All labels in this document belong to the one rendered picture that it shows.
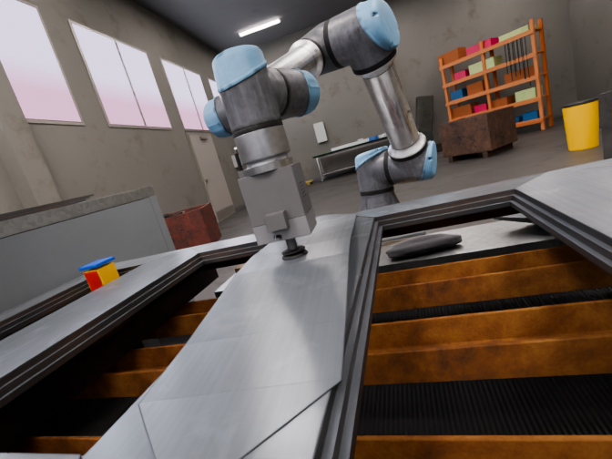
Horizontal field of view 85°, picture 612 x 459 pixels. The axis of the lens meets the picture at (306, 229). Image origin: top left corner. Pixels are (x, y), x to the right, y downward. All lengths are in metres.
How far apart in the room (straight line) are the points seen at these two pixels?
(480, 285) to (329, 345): 0.42
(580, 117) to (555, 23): 7.56
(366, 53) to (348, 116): 11.11
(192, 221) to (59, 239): 3.59
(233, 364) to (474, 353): 0.30
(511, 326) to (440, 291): 0.15
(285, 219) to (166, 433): 0.29
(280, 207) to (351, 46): 0.52
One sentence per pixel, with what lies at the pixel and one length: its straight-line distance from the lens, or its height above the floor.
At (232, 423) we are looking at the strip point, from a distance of 0.28.
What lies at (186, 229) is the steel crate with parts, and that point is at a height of 0.47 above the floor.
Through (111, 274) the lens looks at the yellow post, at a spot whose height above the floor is 0.85.
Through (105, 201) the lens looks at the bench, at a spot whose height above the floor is 1.03.
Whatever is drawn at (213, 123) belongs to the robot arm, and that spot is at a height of 1.11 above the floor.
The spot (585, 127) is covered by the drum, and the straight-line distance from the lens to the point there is 6.37.
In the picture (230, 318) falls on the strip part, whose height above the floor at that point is 0.85.
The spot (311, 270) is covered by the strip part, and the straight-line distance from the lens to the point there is 0.46.
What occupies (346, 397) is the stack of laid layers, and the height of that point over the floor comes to 0.83.
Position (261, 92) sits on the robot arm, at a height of 1.10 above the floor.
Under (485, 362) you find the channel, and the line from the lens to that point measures 0.51.
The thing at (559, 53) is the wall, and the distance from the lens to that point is 13.58.
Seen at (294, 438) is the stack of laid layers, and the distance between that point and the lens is 0.25.
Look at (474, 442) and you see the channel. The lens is 0.39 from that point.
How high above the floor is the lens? 1.01
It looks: 12 degrees down
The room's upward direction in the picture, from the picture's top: 16 degrees counter-clockwise
